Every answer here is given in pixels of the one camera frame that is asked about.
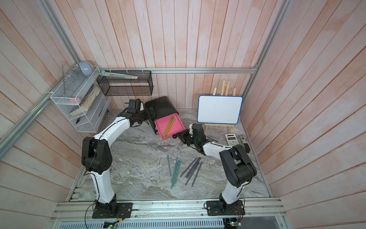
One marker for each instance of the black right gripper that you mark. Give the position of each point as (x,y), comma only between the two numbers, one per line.
(183,136)

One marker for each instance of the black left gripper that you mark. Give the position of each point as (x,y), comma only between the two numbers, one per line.
(148,116)

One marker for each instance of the black drawer cabinet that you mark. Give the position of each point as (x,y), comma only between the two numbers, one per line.
(162,107)

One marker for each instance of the single green pencil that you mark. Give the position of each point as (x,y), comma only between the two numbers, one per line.
(169,167)

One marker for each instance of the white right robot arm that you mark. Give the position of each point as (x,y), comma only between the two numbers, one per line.
(238,167)

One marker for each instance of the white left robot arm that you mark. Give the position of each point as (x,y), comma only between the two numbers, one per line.
(96,153)

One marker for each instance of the black pencil bundle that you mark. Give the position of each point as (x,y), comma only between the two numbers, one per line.
(192,168)

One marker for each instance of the white calculator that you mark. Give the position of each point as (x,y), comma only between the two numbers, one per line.
(231,139)

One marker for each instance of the green pencil bundle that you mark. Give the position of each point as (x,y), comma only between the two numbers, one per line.
(176,171)

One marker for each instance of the book on shelf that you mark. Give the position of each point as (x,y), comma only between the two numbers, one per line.
(86,102)

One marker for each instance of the black stapler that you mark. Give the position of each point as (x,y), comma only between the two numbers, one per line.
(243,140)

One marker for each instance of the paper on black basket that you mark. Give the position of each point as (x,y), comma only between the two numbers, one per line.
(111,75)

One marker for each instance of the wooden easel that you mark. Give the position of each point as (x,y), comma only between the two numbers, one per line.
(224,92)

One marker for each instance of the pink eraser on shelf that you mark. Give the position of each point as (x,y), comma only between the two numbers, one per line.
(75,100)

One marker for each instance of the grey computer mouse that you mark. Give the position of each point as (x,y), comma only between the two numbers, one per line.
(86,68)

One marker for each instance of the white board with blue frame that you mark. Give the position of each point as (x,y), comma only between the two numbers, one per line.
(217,109)

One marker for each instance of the black wire mesh basket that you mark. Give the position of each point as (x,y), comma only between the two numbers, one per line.
(143,86)

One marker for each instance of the white wire mesh shelf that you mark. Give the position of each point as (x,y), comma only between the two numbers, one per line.
(81,100)

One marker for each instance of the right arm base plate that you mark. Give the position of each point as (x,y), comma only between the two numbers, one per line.
(220,208)

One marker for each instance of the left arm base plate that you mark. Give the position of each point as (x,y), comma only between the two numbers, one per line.
(112,210)

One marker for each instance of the aluminium frame rail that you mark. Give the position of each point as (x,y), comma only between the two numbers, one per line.
(17,131)

